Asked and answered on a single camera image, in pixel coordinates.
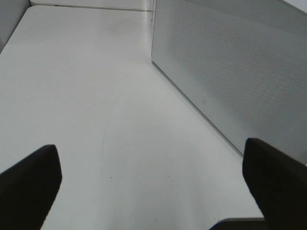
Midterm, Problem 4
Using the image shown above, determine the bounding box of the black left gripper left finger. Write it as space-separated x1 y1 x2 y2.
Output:
0 145 62 230

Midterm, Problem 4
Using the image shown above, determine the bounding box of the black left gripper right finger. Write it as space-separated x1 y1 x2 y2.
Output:
242 138 307 230

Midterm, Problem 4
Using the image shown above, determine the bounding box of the white microwave door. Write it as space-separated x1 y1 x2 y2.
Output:
151 0 307 166

